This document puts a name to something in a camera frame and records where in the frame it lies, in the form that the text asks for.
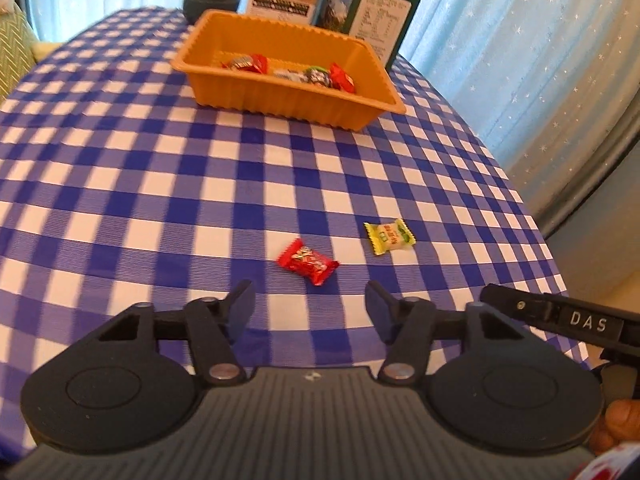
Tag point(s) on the grey curtain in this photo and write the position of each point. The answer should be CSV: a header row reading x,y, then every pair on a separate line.
x,y
585,180

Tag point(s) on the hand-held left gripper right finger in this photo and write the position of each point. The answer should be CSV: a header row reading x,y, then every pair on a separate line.
x,y
380,310

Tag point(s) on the yellow candy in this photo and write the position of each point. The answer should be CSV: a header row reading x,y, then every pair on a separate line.
x,y
390,236

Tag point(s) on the small red candy packet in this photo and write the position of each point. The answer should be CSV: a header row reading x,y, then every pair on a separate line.
x,y
307,260

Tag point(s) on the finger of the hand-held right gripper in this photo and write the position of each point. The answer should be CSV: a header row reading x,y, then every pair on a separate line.
x,y
520,310

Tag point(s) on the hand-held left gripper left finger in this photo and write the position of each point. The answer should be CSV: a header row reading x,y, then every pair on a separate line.
x,y
242,310

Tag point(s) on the green chevron pillow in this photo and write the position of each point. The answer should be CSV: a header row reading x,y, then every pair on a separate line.
x,y
15,50

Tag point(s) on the green cardboard box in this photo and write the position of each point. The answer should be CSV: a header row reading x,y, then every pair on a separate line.
x,y
380,15

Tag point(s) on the red candy dark print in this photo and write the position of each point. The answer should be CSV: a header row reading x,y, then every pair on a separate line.
x,y
245,63

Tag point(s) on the person's right hand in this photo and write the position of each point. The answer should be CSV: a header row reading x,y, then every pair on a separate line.
x,y
622,420

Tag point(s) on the blue white checked tablecloth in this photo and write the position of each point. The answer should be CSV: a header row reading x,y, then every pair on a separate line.
x,y
150,185

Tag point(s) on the orange plastic tray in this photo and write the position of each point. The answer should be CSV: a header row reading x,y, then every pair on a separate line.
x,y
280,100

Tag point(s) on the red white patterned cloth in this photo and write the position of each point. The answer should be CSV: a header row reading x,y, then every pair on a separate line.
x,y
615,465

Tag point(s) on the large red snack packet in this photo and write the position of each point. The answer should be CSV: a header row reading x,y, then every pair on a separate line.
x,y
342,79

